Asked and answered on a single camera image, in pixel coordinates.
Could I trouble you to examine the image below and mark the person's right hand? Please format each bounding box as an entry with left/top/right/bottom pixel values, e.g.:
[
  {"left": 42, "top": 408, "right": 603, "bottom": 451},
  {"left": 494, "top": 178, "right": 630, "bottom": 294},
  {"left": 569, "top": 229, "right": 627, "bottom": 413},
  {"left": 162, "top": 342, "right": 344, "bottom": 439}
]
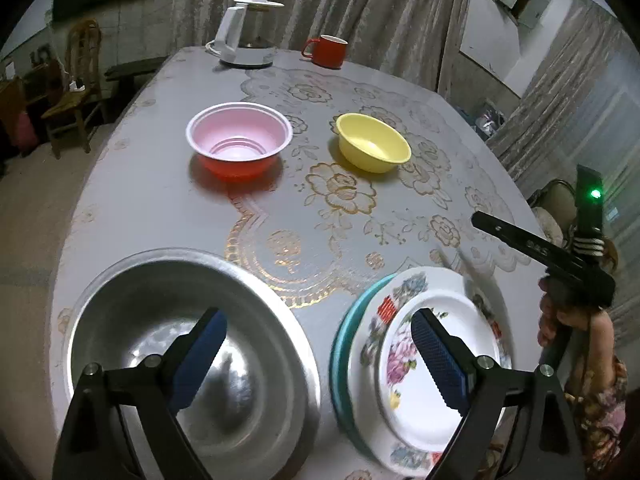
[{"left": 537, "top": 276, "right": 614, "bottom": 348}]

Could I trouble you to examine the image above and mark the small white floral plate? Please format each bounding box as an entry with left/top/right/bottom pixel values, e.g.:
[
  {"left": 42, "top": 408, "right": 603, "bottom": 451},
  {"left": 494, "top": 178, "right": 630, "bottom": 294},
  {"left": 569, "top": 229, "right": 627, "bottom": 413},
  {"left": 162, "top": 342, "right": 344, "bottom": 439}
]
[{"left": 376, "top": 289, "right": 511, "bottom": 452}]

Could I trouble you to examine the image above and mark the large white patterned plate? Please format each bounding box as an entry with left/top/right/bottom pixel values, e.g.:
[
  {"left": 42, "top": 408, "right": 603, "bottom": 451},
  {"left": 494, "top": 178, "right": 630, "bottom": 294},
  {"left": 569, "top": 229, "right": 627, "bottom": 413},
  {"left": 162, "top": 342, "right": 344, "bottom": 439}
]
[{"left": 346, "top": 266, "right": 511, "bottom": 477}]

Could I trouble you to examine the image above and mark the turquoise plastic plate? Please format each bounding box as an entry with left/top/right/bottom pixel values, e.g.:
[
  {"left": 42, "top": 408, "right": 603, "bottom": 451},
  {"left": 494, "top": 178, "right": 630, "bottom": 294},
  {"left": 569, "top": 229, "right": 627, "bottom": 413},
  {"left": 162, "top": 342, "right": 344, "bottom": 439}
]
[{"left": 329, "top": 274, "right": 394, "bottom": 460}]

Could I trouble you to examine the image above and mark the white electric kettle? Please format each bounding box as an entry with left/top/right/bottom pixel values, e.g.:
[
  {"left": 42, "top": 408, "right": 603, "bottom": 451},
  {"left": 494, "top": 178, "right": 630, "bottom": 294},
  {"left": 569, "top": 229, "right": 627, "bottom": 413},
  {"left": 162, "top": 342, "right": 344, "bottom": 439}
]
[{"left": 204, "top": 0, "right": 284, "bottom": 68}]

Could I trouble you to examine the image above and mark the red mug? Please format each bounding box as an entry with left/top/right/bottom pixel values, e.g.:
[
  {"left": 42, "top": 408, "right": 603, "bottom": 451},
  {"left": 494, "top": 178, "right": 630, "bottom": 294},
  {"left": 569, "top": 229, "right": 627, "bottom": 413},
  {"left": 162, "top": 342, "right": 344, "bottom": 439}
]
[{"left": 300, "top": 35, "right": 348, "bottom": 70}]

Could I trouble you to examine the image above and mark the beige curtain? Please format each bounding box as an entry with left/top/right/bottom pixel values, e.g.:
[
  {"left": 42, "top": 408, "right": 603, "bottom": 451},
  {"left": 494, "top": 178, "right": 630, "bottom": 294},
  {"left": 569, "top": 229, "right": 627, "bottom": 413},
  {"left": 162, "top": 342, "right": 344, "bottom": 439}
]
[{"left": 170, "top": 0, "right": 470, "bottom": 96}]

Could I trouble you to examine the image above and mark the dark wooden bench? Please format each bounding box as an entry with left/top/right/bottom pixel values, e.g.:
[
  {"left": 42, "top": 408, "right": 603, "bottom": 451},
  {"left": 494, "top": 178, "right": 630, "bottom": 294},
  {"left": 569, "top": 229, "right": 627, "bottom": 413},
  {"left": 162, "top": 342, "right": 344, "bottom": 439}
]
[{"left": 104, "top": 56, "right": 166, "bottom": 81}]

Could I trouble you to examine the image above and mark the cushioned chair by curtain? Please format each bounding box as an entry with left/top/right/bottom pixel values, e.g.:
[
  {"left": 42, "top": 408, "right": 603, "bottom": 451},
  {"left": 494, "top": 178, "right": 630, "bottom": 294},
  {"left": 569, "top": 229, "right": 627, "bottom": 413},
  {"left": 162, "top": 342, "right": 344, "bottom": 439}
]
[{"left": 527, "top": 179, "right": 577, "bottom": 248}]

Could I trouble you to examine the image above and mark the yellow plastic bowl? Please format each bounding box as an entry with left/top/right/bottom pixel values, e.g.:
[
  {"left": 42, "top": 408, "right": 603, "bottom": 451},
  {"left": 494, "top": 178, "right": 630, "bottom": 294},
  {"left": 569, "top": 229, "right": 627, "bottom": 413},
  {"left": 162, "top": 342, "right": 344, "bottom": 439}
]
[{"left": 335, "top": 113, "right": 412, "bottom": 174}]

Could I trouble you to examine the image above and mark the red disposable bowl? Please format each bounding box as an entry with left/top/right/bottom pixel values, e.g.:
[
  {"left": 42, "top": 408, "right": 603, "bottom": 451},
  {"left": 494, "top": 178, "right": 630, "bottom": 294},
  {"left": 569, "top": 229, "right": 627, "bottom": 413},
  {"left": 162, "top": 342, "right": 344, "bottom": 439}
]
[{"left": 186, "top": 102, "right": 293, "bottom": 181}]

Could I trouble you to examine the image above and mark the wooden chair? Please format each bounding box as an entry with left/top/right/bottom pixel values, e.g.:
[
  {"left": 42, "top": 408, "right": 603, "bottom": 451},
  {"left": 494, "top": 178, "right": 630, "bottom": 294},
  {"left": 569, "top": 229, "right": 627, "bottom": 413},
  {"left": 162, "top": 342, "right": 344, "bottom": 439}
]
[{"left": 41, "top": 18, "right": 105, "bottom": 159}]

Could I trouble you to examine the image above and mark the stainless steel basin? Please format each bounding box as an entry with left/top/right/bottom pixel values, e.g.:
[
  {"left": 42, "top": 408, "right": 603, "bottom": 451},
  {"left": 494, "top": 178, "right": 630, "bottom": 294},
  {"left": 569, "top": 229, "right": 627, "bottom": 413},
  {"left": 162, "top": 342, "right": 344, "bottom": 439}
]
[{"left": 52, "top": 248, "right": 321, "bottom": 479}]

